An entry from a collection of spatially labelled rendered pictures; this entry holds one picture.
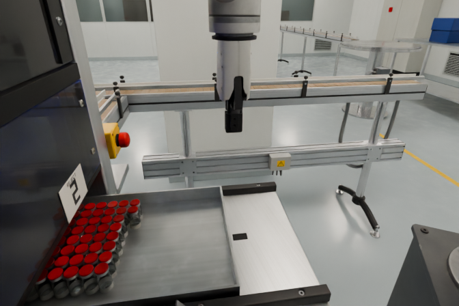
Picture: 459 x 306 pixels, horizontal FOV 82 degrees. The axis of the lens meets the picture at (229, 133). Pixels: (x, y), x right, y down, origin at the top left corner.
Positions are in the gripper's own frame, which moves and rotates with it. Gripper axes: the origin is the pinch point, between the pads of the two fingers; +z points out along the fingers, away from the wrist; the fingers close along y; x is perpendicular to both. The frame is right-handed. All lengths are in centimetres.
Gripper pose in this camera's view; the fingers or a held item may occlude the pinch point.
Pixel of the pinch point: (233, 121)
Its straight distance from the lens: 50.6
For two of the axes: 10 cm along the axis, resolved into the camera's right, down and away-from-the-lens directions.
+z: 0.0, 9.1, 4.2
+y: 1.4, 4.1, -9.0
